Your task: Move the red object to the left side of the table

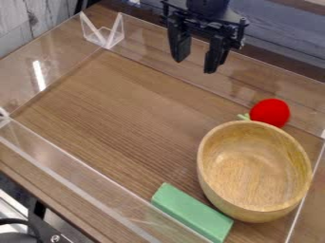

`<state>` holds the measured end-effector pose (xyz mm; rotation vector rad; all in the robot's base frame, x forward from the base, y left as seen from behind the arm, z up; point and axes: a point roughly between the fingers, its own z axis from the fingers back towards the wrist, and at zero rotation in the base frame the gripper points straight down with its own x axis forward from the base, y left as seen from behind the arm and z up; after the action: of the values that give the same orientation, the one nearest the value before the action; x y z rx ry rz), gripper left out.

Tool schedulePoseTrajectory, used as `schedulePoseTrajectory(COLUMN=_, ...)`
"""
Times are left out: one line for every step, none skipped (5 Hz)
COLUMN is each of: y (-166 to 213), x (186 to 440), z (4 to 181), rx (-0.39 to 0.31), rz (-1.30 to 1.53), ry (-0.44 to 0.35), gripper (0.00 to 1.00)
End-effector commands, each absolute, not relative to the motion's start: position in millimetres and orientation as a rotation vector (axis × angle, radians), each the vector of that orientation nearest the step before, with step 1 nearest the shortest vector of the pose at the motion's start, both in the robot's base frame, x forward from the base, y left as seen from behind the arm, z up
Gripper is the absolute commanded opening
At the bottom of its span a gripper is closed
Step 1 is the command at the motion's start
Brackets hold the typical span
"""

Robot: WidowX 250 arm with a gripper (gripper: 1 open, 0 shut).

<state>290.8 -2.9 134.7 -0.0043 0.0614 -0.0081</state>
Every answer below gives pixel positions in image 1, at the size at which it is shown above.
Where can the green rectangular block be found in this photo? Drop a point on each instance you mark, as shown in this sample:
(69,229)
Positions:
(205,220)

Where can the red plush strawberry toy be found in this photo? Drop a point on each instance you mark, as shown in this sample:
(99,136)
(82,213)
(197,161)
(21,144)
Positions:
(271,111)

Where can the light wooden bowl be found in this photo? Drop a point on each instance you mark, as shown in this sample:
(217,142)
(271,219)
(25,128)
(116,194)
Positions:
(255,170)

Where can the clear acrylic tray enclosure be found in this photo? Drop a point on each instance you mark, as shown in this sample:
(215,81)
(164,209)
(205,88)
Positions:
(102,124)

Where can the clear acrylic corner bracket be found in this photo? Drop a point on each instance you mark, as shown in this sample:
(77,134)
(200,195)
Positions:
(105,37)

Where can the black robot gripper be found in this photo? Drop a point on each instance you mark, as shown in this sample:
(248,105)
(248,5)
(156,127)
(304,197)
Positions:
(210,19)

